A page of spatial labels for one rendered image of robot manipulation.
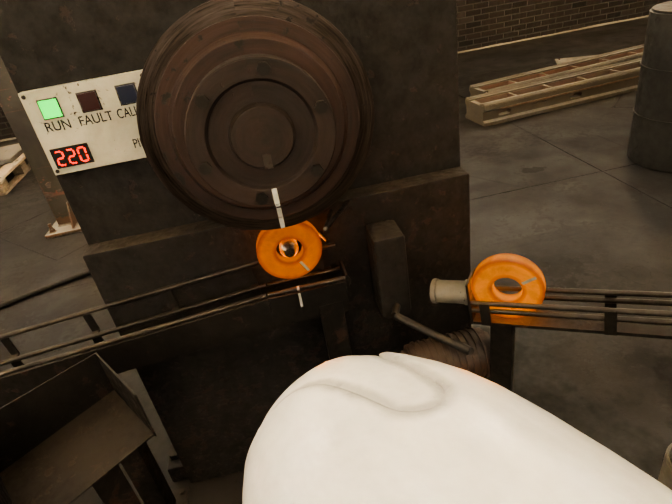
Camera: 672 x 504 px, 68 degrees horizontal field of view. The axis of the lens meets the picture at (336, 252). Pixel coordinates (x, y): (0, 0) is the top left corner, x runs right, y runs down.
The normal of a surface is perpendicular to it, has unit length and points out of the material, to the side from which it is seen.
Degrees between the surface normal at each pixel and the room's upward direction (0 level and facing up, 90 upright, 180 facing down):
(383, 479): 20
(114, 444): 5
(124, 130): 90
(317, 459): 29
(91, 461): 5
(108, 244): 0
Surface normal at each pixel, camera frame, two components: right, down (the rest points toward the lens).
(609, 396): -0.15, -0.85
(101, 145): 0.18, 0.48
